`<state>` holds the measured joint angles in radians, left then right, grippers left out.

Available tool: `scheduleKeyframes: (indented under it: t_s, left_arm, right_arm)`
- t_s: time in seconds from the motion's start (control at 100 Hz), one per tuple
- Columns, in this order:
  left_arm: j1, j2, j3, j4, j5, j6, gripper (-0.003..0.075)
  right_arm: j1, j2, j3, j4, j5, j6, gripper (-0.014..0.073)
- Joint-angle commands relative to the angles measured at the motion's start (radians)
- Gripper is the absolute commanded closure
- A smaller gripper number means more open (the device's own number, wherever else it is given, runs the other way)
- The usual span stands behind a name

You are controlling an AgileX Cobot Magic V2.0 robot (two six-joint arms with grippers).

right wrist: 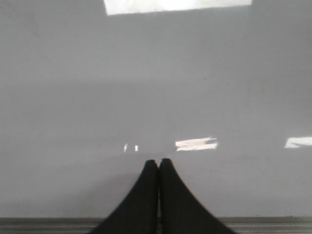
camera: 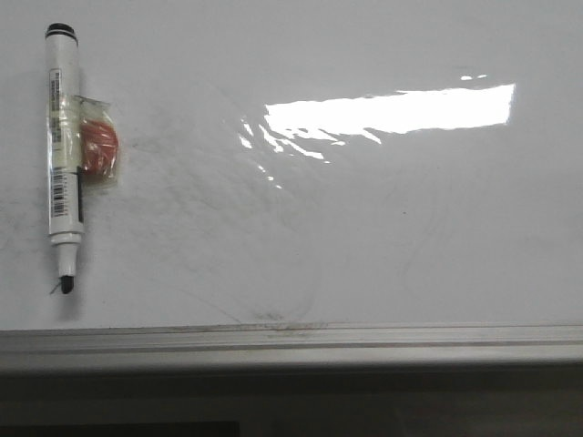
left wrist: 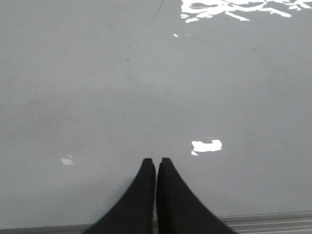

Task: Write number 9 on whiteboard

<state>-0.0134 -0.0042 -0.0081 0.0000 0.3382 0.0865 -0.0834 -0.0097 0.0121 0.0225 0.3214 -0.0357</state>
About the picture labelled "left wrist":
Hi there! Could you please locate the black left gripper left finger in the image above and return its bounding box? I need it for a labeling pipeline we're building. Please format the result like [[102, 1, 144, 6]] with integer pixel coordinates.
[[84, 158, 156, 234]]

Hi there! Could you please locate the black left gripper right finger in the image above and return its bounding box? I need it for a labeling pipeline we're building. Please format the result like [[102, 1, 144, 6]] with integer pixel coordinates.
[[156, 157, 235, 234]]

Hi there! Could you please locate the white whiteboard with aluminium frame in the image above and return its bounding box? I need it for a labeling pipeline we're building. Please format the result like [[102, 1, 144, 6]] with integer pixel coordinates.
[[0, 0, 312, 229]]

